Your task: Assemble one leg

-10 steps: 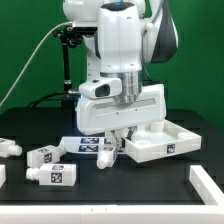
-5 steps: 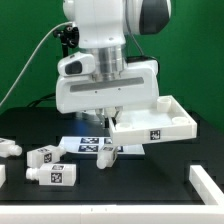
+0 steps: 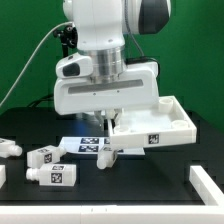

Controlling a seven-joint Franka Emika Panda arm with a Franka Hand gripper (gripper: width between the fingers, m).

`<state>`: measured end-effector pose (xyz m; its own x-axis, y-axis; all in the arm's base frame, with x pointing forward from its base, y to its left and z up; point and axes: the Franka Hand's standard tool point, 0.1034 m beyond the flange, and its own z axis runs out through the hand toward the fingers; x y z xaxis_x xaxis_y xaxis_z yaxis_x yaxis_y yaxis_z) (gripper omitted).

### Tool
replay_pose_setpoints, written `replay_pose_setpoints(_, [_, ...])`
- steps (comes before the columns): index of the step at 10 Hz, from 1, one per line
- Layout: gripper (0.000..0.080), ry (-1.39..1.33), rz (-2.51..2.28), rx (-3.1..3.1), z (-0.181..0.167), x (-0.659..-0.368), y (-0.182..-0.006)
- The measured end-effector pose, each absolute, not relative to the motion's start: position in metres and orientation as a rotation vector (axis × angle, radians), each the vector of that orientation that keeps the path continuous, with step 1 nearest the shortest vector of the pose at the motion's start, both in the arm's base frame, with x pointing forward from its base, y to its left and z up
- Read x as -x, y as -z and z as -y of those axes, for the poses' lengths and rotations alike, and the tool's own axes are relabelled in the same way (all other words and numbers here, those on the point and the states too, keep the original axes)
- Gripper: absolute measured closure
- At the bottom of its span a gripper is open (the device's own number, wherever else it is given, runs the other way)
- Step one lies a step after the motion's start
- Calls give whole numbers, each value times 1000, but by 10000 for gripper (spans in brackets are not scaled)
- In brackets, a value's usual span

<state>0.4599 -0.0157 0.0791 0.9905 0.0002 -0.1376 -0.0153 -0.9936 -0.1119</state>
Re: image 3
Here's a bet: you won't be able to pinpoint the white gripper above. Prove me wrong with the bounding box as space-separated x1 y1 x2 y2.
54 53 159 129

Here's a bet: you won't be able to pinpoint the white square tabletop part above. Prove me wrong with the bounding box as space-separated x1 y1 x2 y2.
108 96 197 150

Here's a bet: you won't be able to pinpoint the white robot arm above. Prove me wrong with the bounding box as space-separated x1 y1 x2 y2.
54 0 171 117

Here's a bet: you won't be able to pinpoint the white marker sheet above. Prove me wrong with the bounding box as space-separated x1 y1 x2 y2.
55 136 146 156

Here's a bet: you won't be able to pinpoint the white block left edge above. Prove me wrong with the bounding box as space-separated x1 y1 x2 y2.
0 165 6 189

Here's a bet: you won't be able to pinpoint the white L-shaped fence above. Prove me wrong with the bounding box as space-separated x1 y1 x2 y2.
0 165 224 224

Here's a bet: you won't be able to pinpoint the black cables on table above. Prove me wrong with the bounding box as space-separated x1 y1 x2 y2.
26 93 55 108

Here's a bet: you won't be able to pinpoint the black camera stand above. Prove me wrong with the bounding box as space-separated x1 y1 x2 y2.
53 25 78 57

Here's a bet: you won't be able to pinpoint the grey cable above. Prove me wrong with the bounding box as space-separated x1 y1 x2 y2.
0 21 74 108

